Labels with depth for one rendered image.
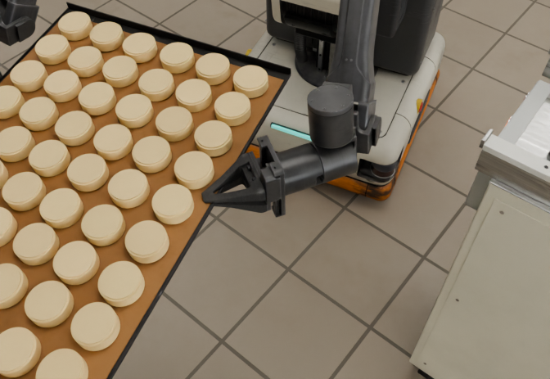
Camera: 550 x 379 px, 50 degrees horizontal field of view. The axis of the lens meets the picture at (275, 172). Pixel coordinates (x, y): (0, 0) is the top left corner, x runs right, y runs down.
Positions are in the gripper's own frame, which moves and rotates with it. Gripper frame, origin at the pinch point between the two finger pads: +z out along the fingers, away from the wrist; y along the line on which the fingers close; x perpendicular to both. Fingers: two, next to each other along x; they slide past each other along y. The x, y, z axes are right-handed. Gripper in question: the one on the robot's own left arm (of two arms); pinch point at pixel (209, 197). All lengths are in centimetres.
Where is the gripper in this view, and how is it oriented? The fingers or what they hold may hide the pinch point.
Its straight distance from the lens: 76.0
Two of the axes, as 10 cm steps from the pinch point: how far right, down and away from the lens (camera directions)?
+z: -9.3, 3.0, -1.9
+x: -3.5, -7.5, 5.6
